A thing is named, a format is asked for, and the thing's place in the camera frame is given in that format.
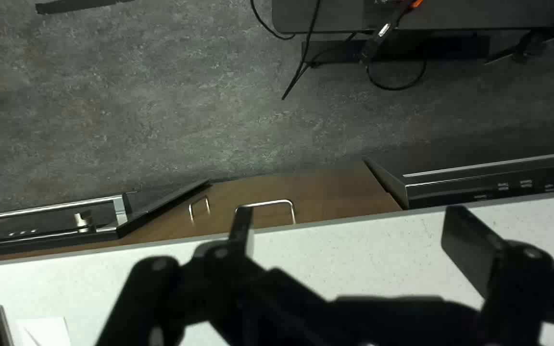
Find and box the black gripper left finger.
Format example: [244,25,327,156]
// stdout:
[96,204,273,346]

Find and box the long black floor cable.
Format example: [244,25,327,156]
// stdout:
[248,0,325,102]

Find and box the white paper sheet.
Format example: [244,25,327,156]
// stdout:
[17,314,71,346]

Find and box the metal framed appliance panel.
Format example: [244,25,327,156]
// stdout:
[0,193,128,248]

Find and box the black dishwasher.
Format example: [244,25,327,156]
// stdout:
[363,148,554,212]

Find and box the small metal cabinet handle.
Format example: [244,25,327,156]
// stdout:
[184,195,213,225]

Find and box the wooden base cabinet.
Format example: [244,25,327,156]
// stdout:
[121,168,402,247]

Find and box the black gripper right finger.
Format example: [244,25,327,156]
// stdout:
[440,204,554,346]

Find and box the looped black cable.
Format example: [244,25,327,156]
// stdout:
[359,35,430,93]

